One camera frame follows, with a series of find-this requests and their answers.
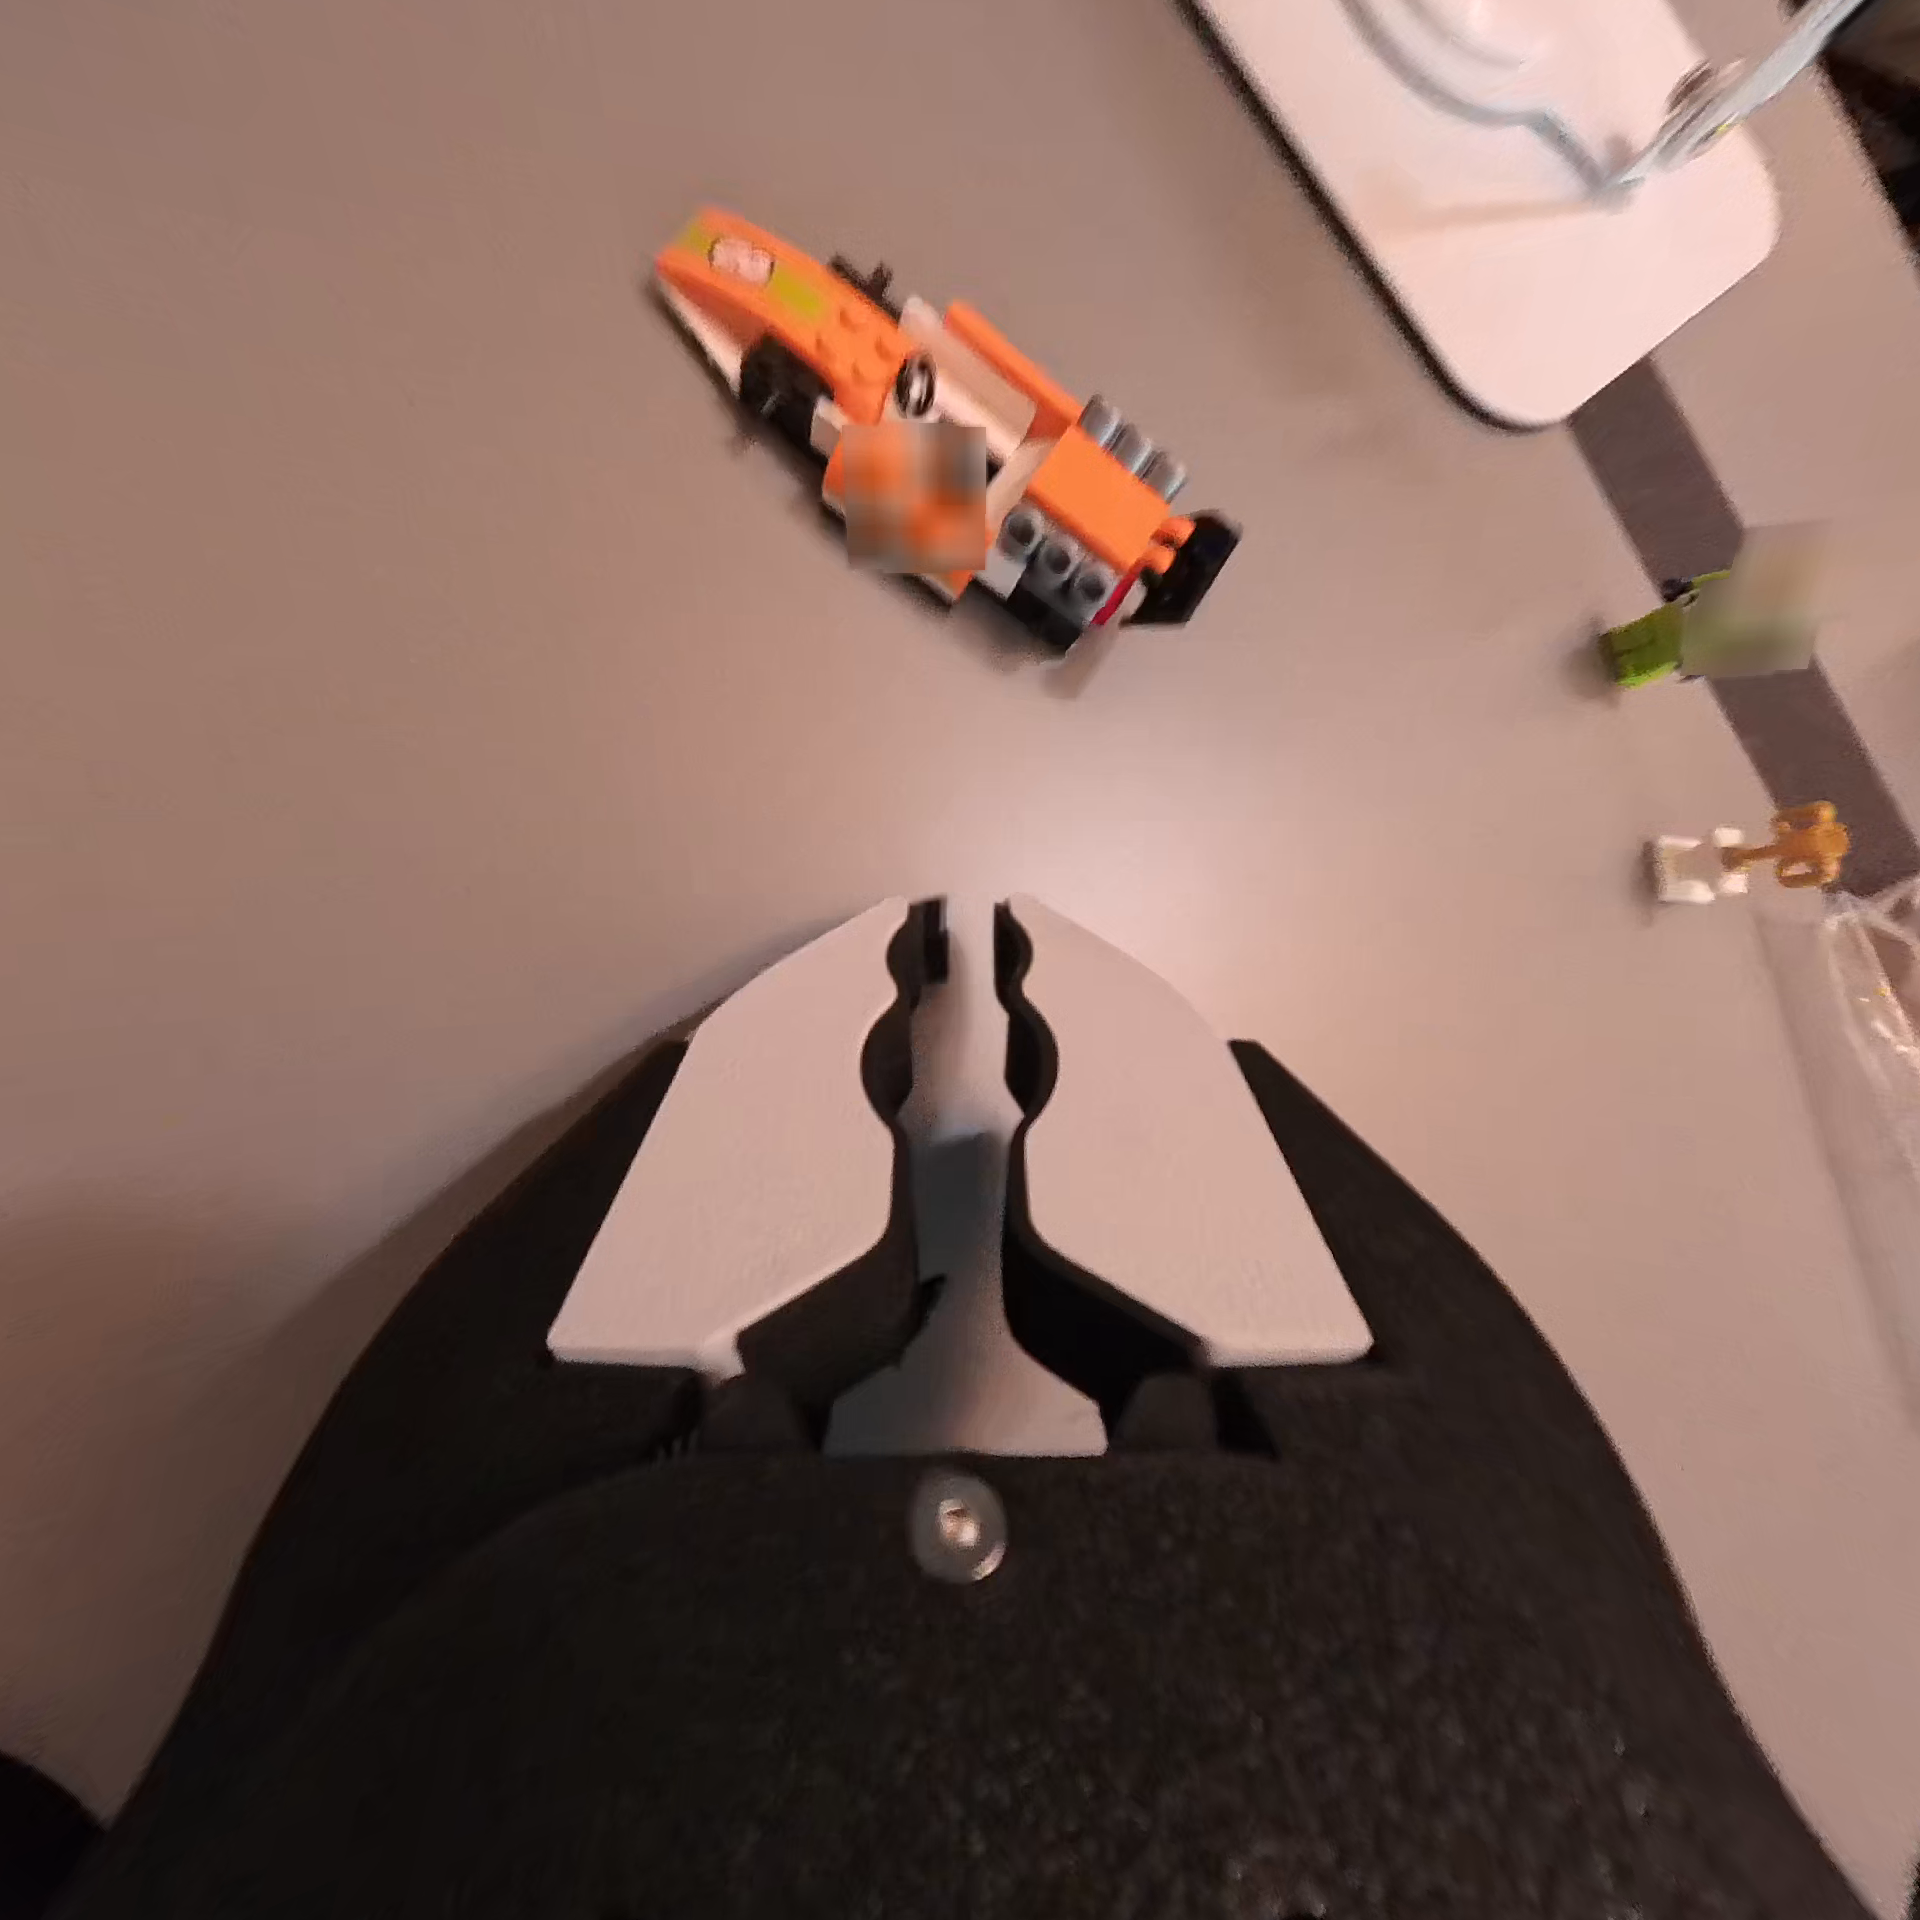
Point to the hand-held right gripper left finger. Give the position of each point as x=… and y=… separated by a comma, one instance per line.
x=751, y=1186

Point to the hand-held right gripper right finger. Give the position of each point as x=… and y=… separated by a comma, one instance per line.
x=1189, y=1186

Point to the orange white lego car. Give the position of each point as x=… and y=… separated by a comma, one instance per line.
x=963, y=392

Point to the white book stand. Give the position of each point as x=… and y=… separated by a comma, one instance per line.
x=1505, y=180

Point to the small gold trophy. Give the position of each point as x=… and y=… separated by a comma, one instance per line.
x=1742, y=859

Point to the green minifigure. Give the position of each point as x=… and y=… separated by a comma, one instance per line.
x=1647, y=641

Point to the black textured pad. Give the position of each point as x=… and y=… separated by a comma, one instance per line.
x=36, y=1848

